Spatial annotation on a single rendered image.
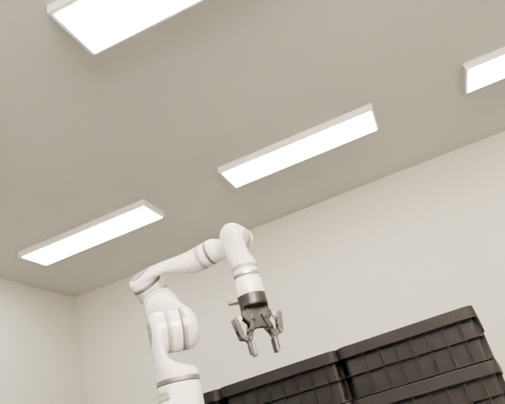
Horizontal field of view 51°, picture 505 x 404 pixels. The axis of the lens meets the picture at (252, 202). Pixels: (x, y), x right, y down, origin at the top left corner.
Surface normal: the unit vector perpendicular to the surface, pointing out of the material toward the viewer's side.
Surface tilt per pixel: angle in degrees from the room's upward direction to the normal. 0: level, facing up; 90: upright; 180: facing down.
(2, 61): 180
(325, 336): 90
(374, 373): 90
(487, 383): 90
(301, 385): 90
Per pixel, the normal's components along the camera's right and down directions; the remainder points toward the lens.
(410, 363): -0.43, -0.29
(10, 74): 0.25, 0.87
